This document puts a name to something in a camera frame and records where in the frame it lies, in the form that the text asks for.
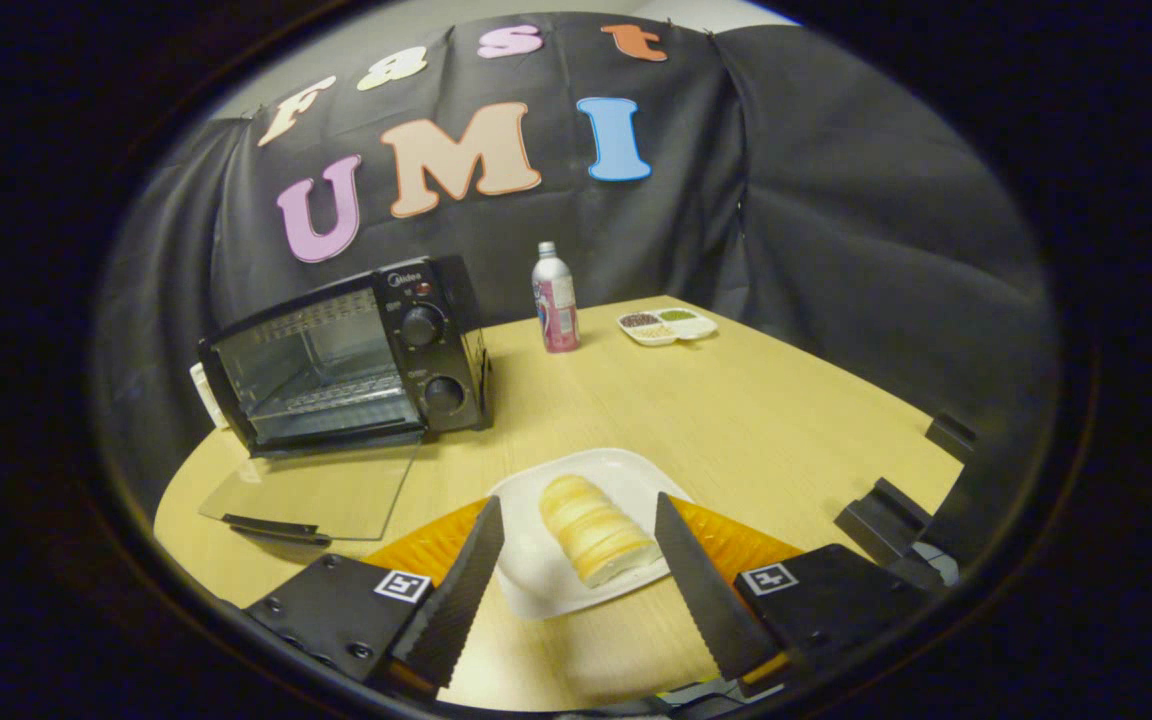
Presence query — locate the white divided dish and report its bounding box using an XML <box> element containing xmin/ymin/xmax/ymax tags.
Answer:
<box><xmin>617</xmin><ymin>307</ymin><xmax>718</xmax><ymax>347</ymax></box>

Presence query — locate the bread roll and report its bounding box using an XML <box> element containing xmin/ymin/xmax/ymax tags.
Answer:
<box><xmin>539</xmin><ymin>473</ymin><xmax>663</xmax><ymax>589</ymax></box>

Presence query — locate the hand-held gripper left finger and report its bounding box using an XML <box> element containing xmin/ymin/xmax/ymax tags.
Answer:
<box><xmin>241</xmin><ymin>495</ymin><xmax>505</xmax><ymax>701</ymax></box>

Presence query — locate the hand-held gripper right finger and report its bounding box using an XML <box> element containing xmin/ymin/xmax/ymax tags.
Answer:
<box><xmin>654</xmin><ymin>492</ymin><xmax>937</xmax><ymax>699</ymax></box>

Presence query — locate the black stand block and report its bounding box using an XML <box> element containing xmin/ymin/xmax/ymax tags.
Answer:
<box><xmin>834</xmin><ymin>478</ymin><xmax>937</xmax><ymax>561</ymax></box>
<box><xmin>924</xmin><ymin>412</ymin><xmax>977</xmax><ymax>463</ymax></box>

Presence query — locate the white plate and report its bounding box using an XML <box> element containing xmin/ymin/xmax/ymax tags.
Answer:
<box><xmin>488</xmin><ymin>448</ymin><xmax>694</xmax><ymax>621</ymax></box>

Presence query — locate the white pop-up toaster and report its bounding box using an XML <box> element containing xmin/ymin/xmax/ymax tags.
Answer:
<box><xmin>189</xmin><ymin>362</ymin><xmax>229</xmax><ymax>431</ymax></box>

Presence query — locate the silver and pink bottle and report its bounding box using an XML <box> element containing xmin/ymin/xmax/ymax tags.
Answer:
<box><xmin>532</xmin><ymin>241</ymin><xmax>581</xmax><ymax>354</ymax></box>

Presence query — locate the black toaster oven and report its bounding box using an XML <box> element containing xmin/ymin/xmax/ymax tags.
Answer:
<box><xmin>198</xmin><ymin>254</ymin><xmax>493</xmax><ymax>547</ymax></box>

